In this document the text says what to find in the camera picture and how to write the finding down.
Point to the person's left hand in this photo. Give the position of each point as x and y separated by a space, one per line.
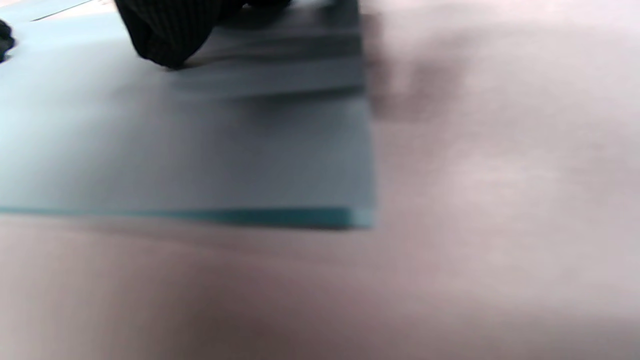
5 42

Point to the light blue paper sheet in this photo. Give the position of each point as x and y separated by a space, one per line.
30 10
200 150

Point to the person's right hand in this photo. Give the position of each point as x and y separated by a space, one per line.
170 30

